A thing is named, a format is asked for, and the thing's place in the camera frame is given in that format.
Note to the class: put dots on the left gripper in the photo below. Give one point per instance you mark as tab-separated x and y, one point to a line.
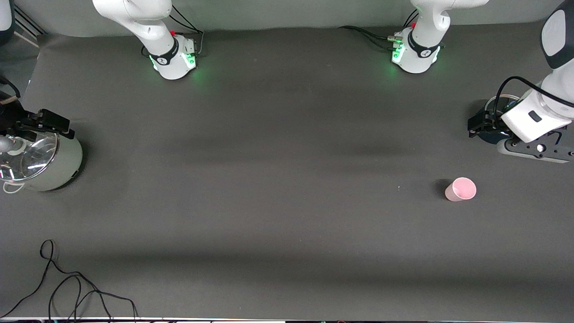
487	123

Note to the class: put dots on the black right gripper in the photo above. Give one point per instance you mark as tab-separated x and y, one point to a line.
28	122

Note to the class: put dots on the pink plastic cup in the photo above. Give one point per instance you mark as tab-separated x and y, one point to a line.
462	189

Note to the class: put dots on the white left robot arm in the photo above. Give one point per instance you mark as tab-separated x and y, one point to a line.
419	54

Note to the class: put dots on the dark blue saucepan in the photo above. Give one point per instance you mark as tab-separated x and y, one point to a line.
491	139

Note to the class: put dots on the glass lid with blue knob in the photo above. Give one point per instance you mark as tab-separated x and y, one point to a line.
509	102

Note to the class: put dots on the grey-green cooking pot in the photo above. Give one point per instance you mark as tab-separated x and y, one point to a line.
67	161

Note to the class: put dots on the glass lid with grey knob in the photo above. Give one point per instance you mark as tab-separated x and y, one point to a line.
36	157

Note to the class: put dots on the dark grey table cloth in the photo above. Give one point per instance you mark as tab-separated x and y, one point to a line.
287	134

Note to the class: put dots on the metal frame rail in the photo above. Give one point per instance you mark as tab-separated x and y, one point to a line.
31	31

